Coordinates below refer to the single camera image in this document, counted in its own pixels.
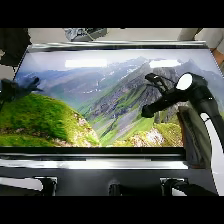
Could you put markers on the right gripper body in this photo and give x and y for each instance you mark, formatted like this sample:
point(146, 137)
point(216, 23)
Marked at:
point(163, 101)

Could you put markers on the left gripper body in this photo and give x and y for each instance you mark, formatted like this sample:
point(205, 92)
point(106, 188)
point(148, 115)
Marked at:
point(10, 89)

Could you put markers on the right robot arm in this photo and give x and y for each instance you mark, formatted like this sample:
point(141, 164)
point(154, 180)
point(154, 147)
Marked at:
point(200, 96)

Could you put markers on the dark grey garment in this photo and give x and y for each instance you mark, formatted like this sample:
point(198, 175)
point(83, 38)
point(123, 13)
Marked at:
point(195, 136)

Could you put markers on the silver frame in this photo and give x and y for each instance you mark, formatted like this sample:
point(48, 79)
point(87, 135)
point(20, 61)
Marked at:
point(100, 164)

